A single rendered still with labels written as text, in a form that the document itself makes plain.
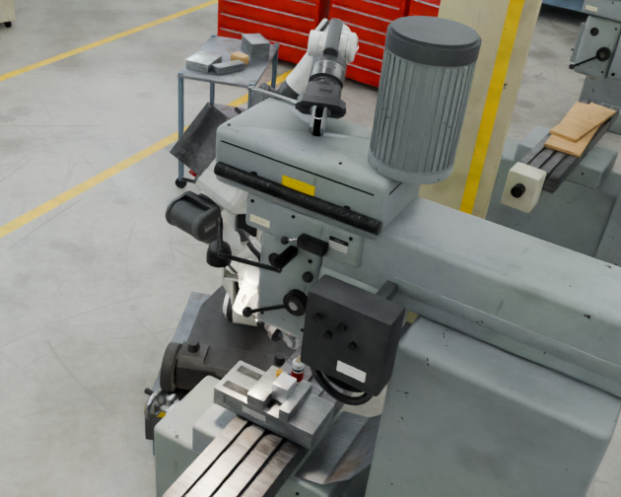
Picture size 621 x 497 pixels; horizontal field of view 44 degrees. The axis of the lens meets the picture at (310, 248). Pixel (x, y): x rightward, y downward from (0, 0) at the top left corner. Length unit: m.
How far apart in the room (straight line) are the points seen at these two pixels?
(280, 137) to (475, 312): 0.62
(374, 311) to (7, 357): 2.78
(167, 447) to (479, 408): 1.25
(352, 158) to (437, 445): 0.72
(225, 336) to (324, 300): 1.67
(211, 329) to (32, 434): 0.97
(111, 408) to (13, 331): 0.78
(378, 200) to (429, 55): 0.35
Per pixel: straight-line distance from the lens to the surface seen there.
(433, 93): 1.64
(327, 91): 1.91
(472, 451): 1.89
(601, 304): 1.74
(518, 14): 3.46
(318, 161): 1.78
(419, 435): 1.93
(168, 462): 2.76
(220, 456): 2.35
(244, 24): 7.59
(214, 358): 3.13
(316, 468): 2.40
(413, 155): 1.70
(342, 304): 1.60
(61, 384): 3.92
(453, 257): 1.76
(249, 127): 1.90
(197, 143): 2.39
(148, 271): 4.58
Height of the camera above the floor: 2.71
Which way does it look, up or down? 34 degrees down
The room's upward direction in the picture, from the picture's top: 6 degrees clockwise
